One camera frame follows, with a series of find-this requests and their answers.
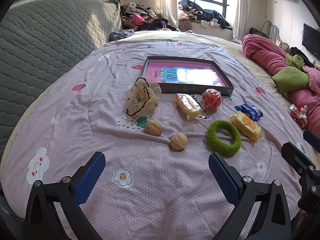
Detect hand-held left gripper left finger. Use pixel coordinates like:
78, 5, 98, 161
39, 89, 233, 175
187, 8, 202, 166
23, 151, 106, 240

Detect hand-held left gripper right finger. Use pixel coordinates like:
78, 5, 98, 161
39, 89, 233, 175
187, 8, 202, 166
208, 152, 292, 240

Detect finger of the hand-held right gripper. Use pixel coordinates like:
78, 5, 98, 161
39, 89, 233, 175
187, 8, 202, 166
281, 142, 317, 178
303, 129, 320, 153

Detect green fuzzy scrunchie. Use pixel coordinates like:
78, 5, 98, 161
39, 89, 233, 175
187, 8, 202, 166
206, 120, 242, 157

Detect walnut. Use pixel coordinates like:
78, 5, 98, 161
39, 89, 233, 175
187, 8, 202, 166
144, 120, 163, 137
170, 133, 188, 151

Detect yellow cracker packet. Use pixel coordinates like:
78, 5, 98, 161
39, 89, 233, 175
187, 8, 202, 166
175, 93, 209, 120
229, 110, 264, 142

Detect blue cookie packet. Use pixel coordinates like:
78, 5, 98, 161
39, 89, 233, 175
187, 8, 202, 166
234, 102, 264, 121

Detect red ball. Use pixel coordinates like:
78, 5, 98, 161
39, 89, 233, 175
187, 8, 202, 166
201, 89, 222, 115

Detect dark shallow cardboard box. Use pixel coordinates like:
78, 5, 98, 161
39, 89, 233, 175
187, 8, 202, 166
144, 56, 235, 97

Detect beige organza scrunchie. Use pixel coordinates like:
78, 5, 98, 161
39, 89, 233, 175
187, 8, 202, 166
125, 76, 162, 117

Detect clear red candy bag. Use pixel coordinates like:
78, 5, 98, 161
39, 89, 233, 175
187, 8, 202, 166
287, 104, 300, 121

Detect lilac strawberry printed blanket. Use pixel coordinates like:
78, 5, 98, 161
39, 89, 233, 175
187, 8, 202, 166
0, 39, 309, 240

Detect green fleece cloth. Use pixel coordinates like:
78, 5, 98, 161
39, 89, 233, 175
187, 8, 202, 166
272, 54, 310, 93

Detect black clothes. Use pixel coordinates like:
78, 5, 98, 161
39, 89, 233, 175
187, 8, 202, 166
289, 46, 314, 67

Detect pink rolled quilt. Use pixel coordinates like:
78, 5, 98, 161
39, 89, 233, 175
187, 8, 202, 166
241, 34, 320, 132

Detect black television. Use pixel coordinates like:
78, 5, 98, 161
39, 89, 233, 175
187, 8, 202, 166
302, 23, 320, 60

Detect black bag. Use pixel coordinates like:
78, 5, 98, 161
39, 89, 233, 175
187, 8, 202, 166
249, 27, 270, 38

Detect pink and blue printed sheet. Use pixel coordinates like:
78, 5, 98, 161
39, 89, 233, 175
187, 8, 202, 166
147, 62, 225, 87

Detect grey quilted headboard cover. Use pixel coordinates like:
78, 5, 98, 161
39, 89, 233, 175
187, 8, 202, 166
0, 0, 122, 153

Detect dark blue patterned cloth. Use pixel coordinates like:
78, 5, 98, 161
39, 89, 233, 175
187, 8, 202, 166
109, 29, 135, 42

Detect white curtain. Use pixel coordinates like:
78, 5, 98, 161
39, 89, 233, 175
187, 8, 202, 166
232, 0, 253, 40
156, 0, 179, 29

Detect pile of mixed clothes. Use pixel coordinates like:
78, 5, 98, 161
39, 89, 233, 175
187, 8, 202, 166
114, 0, 179, 32

